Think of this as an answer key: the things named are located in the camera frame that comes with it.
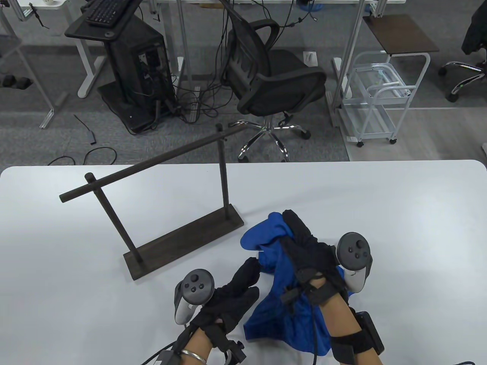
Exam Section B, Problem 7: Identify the black mesh office chair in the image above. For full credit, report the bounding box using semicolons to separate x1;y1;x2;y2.
223;8;328;163

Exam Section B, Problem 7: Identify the chrome base office chair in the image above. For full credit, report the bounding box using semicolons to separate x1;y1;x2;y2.
438;0;487;102

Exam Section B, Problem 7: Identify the white desk leg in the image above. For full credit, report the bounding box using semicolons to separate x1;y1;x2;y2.
57;0;109;98

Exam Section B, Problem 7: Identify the person's right hand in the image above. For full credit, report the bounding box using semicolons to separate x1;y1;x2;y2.
282;210;349;305

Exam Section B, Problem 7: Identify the black keyboard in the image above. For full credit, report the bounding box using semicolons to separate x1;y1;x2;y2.
84;0;134;26

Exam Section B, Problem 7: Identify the person's left forearm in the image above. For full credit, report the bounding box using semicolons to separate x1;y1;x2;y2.
179;325;231;365

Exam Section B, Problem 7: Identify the blue cloth towel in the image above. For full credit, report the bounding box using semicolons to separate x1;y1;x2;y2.
240;211;349;357

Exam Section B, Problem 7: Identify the black adapter cable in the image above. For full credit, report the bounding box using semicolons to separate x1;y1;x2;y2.
74;114;97;145

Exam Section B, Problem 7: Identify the white desktop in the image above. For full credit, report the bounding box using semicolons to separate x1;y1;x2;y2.
0;160;487;365

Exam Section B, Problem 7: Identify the aluminium desk post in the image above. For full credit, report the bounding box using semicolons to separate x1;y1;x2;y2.
177;0;191;90

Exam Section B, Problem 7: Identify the person's left hand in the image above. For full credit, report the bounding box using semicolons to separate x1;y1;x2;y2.
189;257;261;336

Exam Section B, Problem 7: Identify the black cable loop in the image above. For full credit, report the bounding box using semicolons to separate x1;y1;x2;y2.
48;146;118;166

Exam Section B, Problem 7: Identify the black computer tower on stand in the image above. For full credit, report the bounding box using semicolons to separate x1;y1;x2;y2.
64;15;179;134

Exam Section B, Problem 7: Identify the grey power strip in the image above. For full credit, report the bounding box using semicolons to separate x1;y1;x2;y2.
188;86;201;123

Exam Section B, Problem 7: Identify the aluminium frame post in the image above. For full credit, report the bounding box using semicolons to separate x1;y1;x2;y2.
330;0;366;128

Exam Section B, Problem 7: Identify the dark wooden rack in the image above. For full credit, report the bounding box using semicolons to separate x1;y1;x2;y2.
59;124;248;281

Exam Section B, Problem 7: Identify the aluminium frame leg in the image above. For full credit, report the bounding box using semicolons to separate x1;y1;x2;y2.
0;11;56;129

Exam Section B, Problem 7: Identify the person's right forearm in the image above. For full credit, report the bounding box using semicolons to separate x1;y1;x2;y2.
320;295;383;365

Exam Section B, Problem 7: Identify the white trolley with brown top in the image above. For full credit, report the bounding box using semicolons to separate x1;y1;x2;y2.
338;14;441;148

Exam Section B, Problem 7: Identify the grey handheld controller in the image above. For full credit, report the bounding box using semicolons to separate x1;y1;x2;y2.
174;269;215;325
336;233;372;293

